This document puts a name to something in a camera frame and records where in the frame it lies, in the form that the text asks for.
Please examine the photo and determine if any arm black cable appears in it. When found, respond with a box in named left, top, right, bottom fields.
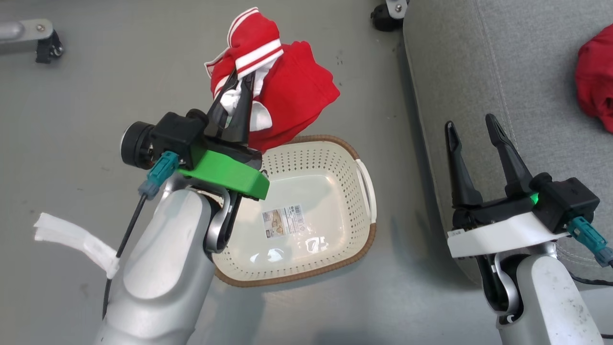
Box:
left=569, top=270, right=613, bottom=288
left=102, top=194, right=147, bottom=320

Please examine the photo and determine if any white label sticker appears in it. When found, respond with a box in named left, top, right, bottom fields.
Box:
left=261, top=204, right=307, bottom=238

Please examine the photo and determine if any left teal cable connector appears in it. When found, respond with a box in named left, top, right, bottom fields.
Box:
left=138, top=150, right=181, bottom=201

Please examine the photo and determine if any black caster wheel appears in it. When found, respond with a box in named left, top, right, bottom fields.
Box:
left=371, top=4, right=406, bottom=33
left=35, top=30, right=64, bottom=64

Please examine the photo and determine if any cream perforated laundry basket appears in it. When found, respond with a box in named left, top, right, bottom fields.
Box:
left=211, top=135, right=378, bottom=288

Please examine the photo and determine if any grey fabric sofa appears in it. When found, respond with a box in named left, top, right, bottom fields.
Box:
left=402, top=0, right=613, bottom=289

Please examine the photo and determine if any red and white garment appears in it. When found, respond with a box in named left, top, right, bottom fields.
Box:
left=204, top=7, right=341, bottom=153

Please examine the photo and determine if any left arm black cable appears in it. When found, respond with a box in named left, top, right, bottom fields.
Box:
left=102, top=194, right=147, bottom=320

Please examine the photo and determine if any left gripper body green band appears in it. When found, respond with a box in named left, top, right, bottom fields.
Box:
left=177, top=136, right=270, bottom=201

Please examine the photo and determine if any right teal cable connector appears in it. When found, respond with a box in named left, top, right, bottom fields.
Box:
left=567, top=216, right=613, bottom=268

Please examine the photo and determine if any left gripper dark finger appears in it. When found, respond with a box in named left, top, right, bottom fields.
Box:
left=229, top=77, right=255, bottom=145
left=206, top=71, right=240, bottom=140

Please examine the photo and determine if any teal cable connector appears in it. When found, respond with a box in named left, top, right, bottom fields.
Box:
left=567, top=216, right=613, bottom=268
left=138, top=150, right=181, bottom=201

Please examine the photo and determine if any white fabric strap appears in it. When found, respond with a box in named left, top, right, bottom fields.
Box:
left=33, top=212, right=121, bottom=280

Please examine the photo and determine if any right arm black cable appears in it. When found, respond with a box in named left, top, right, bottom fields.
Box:
left=569, top=270, right=613, bottom=288

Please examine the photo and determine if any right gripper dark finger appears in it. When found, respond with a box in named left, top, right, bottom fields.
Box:
left=444, top=121, right=484, bottom=208
left=485, top=114, right=535, bottom=198

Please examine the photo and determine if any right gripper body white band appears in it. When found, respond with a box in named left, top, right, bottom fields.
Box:
left=446, top=194, right=571, bottom=260

